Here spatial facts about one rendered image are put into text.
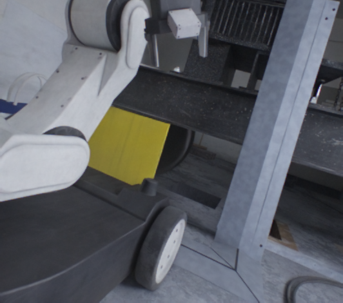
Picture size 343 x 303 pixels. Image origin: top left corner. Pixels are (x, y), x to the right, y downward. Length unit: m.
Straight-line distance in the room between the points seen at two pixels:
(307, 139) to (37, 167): 1.04
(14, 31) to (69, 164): 0.90
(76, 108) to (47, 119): 0.06
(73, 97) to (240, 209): 0.77
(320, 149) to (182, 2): 0.93
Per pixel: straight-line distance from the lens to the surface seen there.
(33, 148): 0.46
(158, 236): 0.62
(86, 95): 0.57
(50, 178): 0.51
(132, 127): 1.26
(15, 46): 1.34
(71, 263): 0.46
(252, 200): 1.03
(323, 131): 1.21
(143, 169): 1.23
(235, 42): 1.23
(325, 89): 4.46
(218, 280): 0.87
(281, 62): 1.07
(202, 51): 0.52
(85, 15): 0.63
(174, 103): 1.26
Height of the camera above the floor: 0.43
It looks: level
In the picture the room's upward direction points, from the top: 17 degrees clockwise
